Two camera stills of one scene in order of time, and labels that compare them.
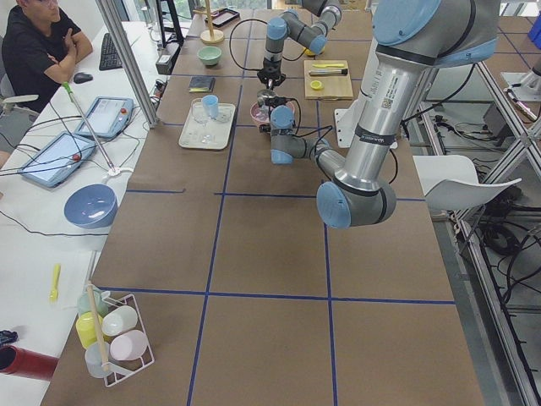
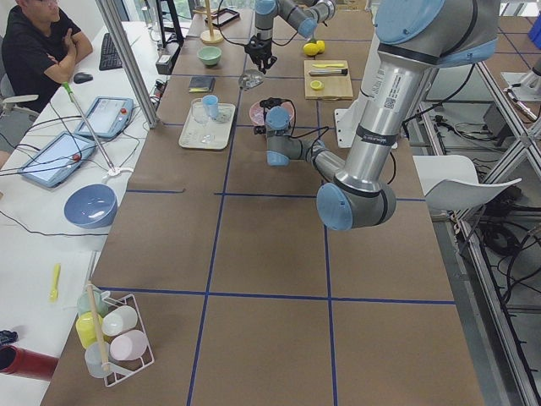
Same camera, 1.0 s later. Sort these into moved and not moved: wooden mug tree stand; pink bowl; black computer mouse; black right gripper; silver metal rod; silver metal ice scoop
Moved: silver metal ice scoop; black right gripper
Not moved: wooden mug tree stand; pink bowl; black computer mouse; silver metal rod
